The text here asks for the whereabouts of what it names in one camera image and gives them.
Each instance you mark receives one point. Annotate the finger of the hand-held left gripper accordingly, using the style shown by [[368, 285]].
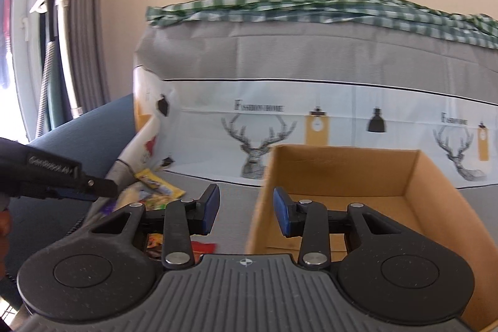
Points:
[[102, 186]]

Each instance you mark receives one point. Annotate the black binder clip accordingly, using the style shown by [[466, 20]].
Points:
[[163, 106], [168, 161]]

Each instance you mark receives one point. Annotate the green checked cloth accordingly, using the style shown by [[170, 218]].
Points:
[[311, 5]]

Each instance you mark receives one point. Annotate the white pole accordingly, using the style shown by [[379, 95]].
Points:
[[66, 56]]

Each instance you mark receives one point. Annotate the grey curtain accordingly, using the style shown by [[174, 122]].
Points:
[[87, 44]]

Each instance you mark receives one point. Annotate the red snack packet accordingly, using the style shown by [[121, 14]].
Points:
[[204, 248]]

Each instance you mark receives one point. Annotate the yellow snack packet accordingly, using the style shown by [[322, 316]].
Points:
[[155, 180]]

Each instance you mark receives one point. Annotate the orange snack packet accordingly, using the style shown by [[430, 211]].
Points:
[[155, 242]]

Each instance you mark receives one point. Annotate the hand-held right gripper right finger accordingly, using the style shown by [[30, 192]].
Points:
[[281, 211]]

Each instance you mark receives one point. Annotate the teal curtain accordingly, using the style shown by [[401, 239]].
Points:
[[58, 102]]

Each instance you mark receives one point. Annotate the blue upholstered chair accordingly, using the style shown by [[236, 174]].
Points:
[[97, 129]]

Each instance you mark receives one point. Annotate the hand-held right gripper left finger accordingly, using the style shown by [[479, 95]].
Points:
[[212, 208]]

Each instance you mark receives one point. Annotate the cardboard box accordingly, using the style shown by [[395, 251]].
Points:
[[389, 176]]

